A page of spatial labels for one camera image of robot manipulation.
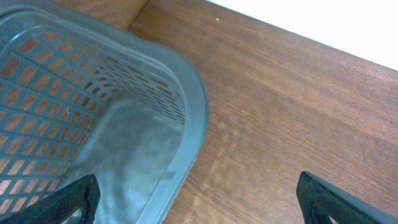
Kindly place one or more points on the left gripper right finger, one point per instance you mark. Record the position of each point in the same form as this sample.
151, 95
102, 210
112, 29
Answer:
323, 202

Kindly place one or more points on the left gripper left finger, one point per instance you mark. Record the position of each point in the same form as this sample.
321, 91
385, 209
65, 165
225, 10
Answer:
78, 200

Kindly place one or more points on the grey plastic mesh basket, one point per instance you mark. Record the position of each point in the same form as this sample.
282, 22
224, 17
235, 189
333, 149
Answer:
79, 97

